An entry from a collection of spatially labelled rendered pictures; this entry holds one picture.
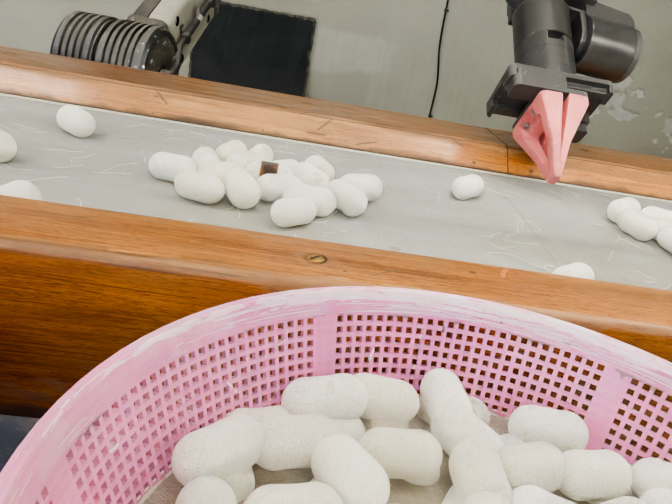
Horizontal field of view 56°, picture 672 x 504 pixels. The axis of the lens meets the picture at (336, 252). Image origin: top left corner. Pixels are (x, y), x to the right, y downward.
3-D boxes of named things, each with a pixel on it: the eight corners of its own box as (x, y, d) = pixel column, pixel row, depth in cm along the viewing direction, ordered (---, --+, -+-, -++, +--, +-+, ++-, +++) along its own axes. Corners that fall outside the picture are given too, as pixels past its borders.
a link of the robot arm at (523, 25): (501, 22, 69) (529, -19, 64) (558, 38, 70) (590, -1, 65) (504, 71, 66) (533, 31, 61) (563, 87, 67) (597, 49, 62)
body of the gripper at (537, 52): (616, 96, 59) (607, 37, 62) (511, 77, 58) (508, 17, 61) (581, 138, 65) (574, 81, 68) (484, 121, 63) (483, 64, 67)
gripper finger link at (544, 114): (625, 168, 55) (613, 84, 59) (547, 155, 54) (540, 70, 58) (585, 207, 61) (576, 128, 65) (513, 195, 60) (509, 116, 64)
